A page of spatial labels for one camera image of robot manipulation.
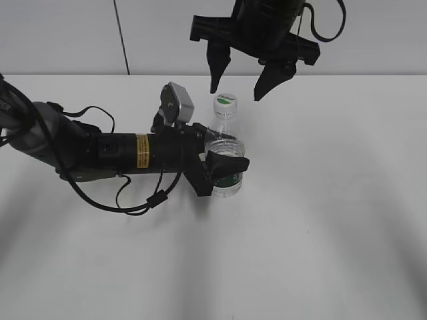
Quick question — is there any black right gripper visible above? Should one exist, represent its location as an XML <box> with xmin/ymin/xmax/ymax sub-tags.
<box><xmin>189</xmin><ymin>1</ymin><xmax>320</xmax><ymax>101</ymax></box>

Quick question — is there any clear plastic water bottle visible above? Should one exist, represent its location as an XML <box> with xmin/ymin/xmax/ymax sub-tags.
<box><xmin>205</xmin><ymin>111</ymin><xmax>246</xmax><ymax>197</ymax></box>

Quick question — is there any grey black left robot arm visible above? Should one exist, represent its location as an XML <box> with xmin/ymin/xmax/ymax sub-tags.
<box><xmin>1</xmin><ymin>80</ymin><xmax>250</xmax><ymax>197</ymax></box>

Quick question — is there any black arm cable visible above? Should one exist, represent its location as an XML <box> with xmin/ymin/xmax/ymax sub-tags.
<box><xmin>0</xmin><ymin>78</ymin><xmax>183</xmax><ymax>217</ymax></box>
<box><xmin>296</xmin><ymin>0</ymin><xmax>347</xmax><ymax>43</ymax></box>

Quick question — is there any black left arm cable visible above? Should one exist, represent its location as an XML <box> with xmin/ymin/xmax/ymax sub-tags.
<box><xmin>0</xmin><ymin>78</ymin><xmax>183</xmax><ymax>217</ymax></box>

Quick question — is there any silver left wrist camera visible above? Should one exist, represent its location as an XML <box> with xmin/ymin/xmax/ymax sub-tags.
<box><xmin>151</xmin><ymin>81</ymin><xmax>194</xmax><ymax>135</ymax></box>

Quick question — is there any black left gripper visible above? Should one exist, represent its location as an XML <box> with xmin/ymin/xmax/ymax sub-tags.
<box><xmin>149</xmin><ymin>122</ymin><xmax>250</xmax><ymax>197</ymax></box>

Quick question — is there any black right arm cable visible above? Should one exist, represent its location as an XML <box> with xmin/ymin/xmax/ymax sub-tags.
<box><xmin>296</xmin><ymin>0</ymin><xmax>347</xmax><ymax>43</ymax></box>

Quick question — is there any white green bottle cap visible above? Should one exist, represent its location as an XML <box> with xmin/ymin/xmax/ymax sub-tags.
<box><xmin>213</xmin><ymin>93</ymin><xmax>238</xmax><ymax>115</ymax></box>

